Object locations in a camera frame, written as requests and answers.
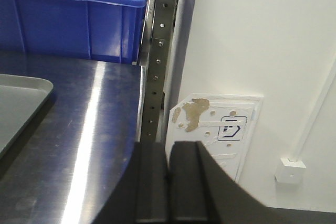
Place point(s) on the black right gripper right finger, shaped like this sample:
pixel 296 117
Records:
pixel 201 192

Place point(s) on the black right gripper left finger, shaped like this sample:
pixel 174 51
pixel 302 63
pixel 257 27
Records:
pixel 141 195

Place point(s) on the blue plastic bin right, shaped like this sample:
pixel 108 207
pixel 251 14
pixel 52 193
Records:
pixel 106 30

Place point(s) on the grey metal tray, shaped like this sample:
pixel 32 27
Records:
pixel 21 98

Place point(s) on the white torn wall sticker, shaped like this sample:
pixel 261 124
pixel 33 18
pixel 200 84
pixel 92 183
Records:
pixel 224 123

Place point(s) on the white wall junction box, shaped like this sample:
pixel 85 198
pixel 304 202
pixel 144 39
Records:
pixel 289 172

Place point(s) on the perforated steel shelf post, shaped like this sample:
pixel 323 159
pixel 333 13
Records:
pixel 162 29

